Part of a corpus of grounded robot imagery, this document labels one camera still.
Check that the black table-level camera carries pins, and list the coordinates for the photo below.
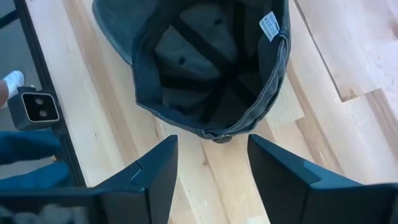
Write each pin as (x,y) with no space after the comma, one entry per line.
(35,107)

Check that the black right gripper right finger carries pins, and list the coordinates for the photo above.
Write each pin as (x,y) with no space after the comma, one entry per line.
(280,180)

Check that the black aluminium table frame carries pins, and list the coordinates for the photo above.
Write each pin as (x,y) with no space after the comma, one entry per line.
(40,62)

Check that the dark grey baseball cap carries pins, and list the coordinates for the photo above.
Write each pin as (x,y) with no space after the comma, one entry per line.
(192,62)

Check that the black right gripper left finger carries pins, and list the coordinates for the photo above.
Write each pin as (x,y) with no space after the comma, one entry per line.
(146,189)

